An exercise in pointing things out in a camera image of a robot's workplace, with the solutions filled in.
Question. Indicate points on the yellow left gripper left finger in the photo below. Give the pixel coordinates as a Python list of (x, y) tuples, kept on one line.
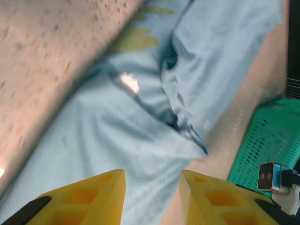
[(79, 204)]

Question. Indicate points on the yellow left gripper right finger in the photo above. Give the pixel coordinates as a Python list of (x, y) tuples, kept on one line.
[(222, 206)]

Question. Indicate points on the light blue t-shirt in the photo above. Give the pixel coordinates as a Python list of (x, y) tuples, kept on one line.
[(122, 122)]

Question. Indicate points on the green plastic mesh basket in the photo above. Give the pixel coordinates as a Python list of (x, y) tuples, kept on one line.
[(269, 136)]

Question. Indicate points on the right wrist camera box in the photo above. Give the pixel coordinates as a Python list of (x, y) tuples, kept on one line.
[(269, 177)]

